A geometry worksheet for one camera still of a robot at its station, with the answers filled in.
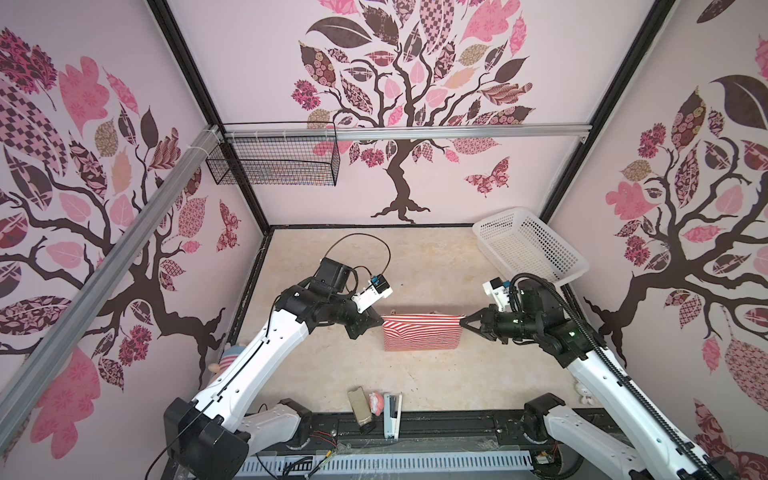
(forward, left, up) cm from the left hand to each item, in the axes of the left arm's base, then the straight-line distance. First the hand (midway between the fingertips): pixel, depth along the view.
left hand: (375, 324), depth 73 cm
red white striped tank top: (-1, -12, -1) cm, 12 cm away
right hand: (0, -22, +3) cm, 22 cm away
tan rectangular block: (-15, +4, -15) cm, 22 cm away
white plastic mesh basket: (+43, -54, -18) cm, 71 cm away
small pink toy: (-15, -1, -14) cm, 21 cm away
